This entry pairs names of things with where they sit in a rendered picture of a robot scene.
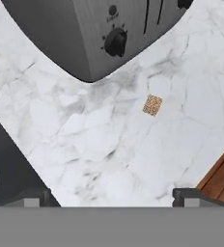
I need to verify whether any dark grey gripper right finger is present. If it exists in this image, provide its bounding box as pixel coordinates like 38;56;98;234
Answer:
172;187;224;208

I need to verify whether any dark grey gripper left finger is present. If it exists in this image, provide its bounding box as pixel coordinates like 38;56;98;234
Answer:
1;187;52;208

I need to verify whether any brown sugar cube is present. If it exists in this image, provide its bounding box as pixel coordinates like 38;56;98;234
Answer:
142;94;163;118

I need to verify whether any silver toaster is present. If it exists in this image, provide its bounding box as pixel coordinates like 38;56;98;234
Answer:
0;0;195;83

